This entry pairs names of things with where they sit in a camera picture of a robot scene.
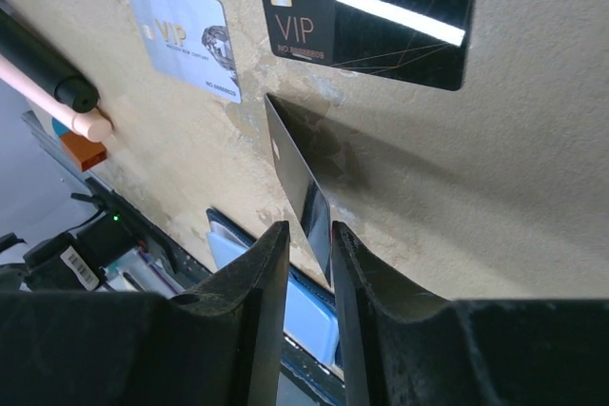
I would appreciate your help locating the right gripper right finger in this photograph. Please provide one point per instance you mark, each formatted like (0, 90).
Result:
(403, 345)

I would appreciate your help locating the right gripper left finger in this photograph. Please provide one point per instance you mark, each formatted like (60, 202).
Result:
(218, 343)

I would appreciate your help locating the navy blue card holder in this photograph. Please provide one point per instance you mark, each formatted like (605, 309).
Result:
(310, 310)

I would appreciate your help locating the black VIP card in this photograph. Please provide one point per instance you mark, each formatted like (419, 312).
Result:
(423, 42)
(300, 185)

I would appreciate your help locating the orange and blue brick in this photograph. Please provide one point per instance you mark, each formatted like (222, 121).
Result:
(84, 153)

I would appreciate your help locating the black microphone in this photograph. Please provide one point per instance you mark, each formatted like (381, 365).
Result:
(44, 65)

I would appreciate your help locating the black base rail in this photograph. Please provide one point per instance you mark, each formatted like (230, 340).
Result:
(303, 379)

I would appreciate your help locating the aluminium frame rail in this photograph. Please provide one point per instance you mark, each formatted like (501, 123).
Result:
(52, 146)

